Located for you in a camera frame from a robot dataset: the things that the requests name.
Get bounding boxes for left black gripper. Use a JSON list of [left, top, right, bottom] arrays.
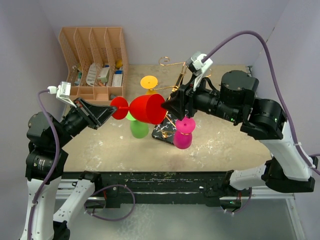
[[53, 96, 117, 147]]

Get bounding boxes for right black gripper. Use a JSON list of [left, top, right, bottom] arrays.
[[160, 71, 240, 123]]

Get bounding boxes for red plastic wine glass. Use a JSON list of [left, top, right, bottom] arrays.
[[110, 94, 167, 125]]

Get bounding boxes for magenta plastic wine glass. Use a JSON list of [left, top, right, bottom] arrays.
[[173, 116, 196, 150]]

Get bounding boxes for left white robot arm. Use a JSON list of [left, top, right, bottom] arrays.
[[21, 97, 117, 240]]

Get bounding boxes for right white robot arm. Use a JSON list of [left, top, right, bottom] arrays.
[[162, 70, 318, 196]]

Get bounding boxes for black marble rack base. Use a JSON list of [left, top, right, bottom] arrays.
[[151, 111, 178, 145]]

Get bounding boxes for yellow plastic wine glass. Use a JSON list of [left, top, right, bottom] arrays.
[[140, 75, 158, 95]]

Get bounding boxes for green plastic wine glass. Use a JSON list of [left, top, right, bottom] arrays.
[[126, 112, 149, 139]]

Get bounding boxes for white printed packet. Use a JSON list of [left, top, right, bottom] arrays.
[[85, 62, 97, 87]]

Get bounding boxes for white blue box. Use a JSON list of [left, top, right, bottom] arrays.
[[111, 70, 123, 87]]

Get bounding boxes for white medicine box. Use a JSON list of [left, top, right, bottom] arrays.
[[97, 66, 110, 84]]

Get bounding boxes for yellow small object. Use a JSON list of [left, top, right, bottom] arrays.
[[115, 59, 123, 69]]

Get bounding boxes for peach plastic desk organizer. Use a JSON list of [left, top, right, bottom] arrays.
[[58, 26, 129, 105]]

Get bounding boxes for gold wire glass rack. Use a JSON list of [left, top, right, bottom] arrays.
[[141, 56, 213, 134]]

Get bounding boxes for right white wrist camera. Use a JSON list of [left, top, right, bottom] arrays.
[[185, 51, 213, 92]]

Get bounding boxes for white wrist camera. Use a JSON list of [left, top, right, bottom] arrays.
[[47, 81, 76, 107], [185, 51, 213, 92]]

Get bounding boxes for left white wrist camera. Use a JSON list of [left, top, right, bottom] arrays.
[[47, 81, 76, 107]]

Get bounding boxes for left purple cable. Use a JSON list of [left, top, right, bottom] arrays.
[[27, 89, 61, 238]]

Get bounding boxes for black metal base frame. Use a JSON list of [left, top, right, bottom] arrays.
[[62, 170, 251, 210]]

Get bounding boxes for purple loop cable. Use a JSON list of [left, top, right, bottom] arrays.
[[83, 184, 137, 222]]

